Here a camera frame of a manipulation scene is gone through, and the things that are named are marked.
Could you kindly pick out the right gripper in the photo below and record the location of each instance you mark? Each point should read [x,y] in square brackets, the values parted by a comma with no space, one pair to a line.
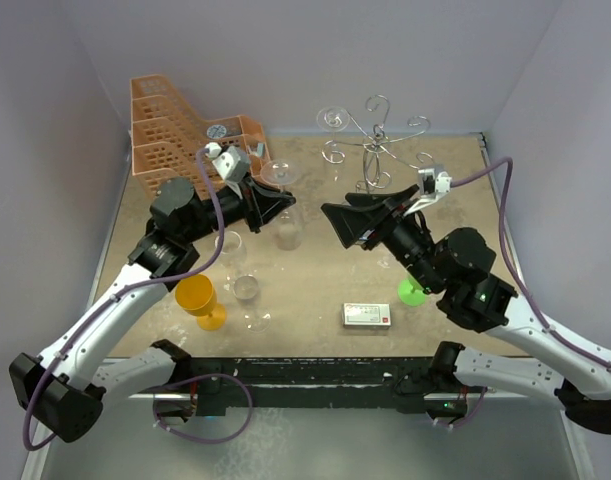
[350,220]

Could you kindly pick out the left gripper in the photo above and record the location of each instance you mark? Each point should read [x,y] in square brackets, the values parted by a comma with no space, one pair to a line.
[259,204]

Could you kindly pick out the clear wine glass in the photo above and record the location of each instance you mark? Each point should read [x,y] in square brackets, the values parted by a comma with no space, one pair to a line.
[232,257]
[254,311]
[287,227]
[333,119]

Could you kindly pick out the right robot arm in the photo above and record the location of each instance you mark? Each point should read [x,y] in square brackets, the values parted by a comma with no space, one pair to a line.
[560,367]

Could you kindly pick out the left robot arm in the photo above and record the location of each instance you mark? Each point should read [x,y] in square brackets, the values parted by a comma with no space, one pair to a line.
[64,387]

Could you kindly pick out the chrome wine glass rack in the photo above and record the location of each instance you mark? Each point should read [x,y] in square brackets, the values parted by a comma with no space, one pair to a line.
[374,144]

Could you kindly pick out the green plastic goblet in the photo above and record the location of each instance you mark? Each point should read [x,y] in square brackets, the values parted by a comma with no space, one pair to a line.
[410,292]

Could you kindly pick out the small white card box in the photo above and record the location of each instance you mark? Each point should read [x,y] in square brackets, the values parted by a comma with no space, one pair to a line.
[366,315]

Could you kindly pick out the orange plastic goblet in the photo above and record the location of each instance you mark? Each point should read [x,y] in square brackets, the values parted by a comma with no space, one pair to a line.
[197,296]

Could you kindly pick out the orange plastic file organizer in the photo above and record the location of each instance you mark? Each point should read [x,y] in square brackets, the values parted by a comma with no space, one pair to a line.
[166,133]

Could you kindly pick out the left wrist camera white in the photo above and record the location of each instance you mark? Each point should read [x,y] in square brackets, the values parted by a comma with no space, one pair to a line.
[231,163]

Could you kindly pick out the black mounting frame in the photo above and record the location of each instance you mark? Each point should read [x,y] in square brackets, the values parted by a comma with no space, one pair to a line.
[403,384]

